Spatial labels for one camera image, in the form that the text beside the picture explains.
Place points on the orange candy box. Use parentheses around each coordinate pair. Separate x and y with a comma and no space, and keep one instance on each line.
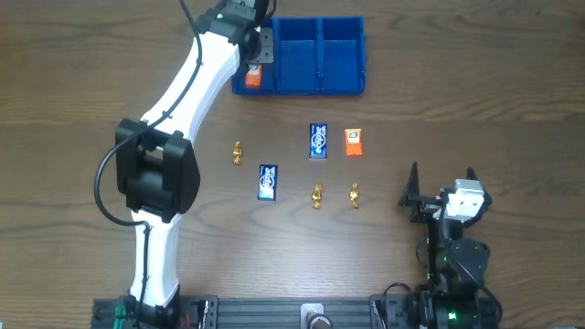
(353,145)
(253,80)

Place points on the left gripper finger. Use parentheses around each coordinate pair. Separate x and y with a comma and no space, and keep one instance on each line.
(267,45)

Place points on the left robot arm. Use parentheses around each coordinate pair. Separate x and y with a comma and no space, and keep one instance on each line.
(210,77)

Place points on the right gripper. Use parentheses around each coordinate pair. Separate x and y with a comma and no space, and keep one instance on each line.
(425,208)

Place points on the mounting rail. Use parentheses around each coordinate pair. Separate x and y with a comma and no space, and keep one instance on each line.
(274,313)

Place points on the gold candy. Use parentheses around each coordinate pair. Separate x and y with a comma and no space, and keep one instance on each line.
(354,195)
(237,153)
(316,196)

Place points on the blue candy pack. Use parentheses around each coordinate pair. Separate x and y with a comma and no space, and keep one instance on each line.
(318,141)
(268,183)

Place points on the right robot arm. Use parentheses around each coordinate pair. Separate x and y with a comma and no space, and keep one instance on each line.
(461,260)

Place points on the blue tray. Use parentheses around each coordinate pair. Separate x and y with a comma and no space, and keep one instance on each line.
(338,68)

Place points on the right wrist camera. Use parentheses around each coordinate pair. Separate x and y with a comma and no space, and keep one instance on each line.
(464,196)

